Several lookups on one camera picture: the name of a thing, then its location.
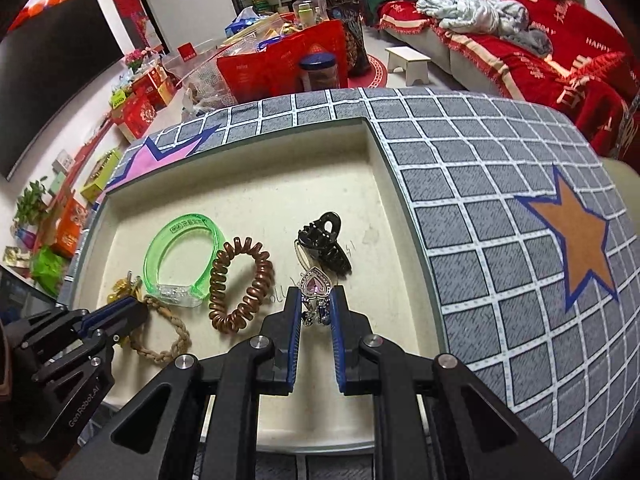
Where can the dark patterned bag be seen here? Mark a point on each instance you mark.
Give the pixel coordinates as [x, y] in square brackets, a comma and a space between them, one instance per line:
[352, 40]

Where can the jar with blue lid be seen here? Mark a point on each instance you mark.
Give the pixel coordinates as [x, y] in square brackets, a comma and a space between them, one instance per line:
[317, 75]

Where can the wall television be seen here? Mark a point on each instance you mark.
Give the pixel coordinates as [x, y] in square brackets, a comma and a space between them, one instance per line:
[55, 85]

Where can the pile of light clothes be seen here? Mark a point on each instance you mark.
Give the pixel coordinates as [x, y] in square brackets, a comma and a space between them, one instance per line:
[470, 12]

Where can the orange gift bag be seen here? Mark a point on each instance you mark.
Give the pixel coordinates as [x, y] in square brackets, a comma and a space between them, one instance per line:
[70, 227]

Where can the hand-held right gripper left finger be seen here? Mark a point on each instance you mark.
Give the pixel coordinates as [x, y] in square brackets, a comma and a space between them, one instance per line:
[295, 330]

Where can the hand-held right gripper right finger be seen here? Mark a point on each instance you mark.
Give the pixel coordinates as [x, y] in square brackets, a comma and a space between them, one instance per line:
[337, 330]

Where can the sofa with red cover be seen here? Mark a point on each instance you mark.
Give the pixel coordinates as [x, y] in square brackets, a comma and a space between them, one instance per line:
[525, 55]

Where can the green crate box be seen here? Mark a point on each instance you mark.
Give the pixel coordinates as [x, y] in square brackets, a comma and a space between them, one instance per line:
[102, 175]

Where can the potted green plant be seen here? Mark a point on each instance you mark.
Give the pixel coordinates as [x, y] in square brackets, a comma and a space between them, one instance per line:
[32, 202]

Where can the black hair claw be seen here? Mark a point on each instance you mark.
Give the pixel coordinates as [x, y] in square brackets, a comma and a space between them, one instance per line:
[325, 255]

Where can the white step stool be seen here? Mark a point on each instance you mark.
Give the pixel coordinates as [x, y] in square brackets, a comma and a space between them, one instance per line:
[407, 62]

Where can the green plastic bag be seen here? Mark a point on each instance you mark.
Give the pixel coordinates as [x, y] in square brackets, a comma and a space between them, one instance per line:
[50, 270]

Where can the grey checked tablecloth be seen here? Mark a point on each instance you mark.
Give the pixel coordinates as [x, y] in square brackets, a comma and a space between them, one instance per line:
[500, 160]

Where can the grey shallow box tray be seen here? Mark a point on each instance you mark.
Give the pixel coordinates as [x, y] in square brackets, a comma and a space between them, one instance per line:
[250, 185]

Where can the blue tissue pack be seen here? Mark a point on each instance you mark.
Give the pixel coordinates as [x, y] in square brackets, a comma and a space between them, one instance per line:
[245, 20]

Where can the large red gift box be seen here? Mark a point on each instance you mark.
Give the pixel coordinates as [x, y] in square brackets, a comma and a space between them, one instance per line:
[137, 117]

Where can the red gift bag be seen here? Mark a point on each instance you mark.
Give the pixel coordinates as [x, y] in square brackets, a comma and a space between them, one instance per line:
[275, 65]

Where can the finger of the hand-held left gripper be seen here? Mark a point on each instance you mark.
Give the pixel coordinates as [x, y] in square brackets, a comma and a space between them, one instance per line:
[115, 312]
[80, 360]

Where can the heart rhinestone hair clip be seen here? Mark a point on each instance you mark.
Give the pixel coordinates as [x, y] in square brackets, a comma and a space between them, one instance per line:
[314, 280]

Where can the pink flower bouquet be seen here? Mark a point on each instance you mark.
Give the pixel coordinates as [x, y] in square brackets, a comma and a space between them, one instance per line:
[136, 60]

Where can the red lantern garland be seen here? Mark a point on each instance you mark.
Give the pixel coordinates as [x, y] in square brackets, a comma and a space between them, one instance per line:
[50, 2]

